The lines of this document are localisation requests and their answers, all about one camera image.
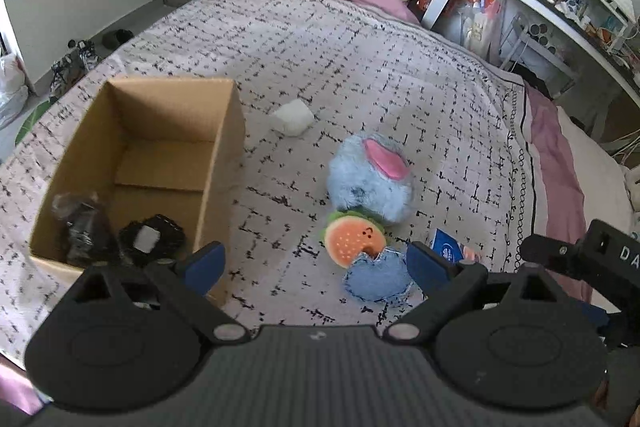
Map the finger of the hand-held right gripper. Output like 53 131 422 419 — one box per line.
518 234 581 280

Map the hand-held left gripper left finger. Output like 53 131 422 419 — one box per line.
65 241 252 346

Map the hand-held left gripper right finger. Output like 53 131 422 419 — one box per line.
383 241 567 346

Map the blue denim plush piece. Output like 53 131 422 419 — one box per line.
342 247 419 304

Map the watermelon slice plush toy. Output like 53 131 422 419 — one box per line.
324 209 387 268

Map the blue fluffy plush toy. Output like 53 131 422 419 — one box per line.
327 133 416 226

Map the brown cardboard box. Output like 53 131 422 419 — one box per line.
28 78 246 309

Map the white soft cloth roll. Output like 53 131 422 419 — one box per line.
271 99 315 138

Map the blue white small carton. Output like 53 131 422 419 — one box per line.
427 228 479 265

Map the black pouch with white label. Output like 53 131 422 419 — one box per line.
118 214 187 266

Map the white quilt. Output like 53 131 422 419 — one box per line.
556 106 640 240

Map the black plastic wrapped bundle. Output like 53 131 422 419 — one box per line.
51 192 119 266

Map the green floor mat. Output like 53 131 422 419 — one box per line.
14 99 54 146

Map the grey printed bed blanket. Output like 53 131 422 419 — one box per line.
0 0 551 360

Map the pair of grey sneakers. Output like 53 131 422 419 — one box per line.
49 39 102 104

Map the white shopping bag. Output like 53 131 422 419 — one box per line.
456 0 504 58

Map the pair of black slippers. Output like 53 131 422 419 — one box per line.
102 29 135 50

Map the white plastic bag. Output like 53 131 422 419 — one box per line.
0 53 29 128

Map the white wire rack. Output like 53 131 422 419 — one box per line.
499 13 577 94

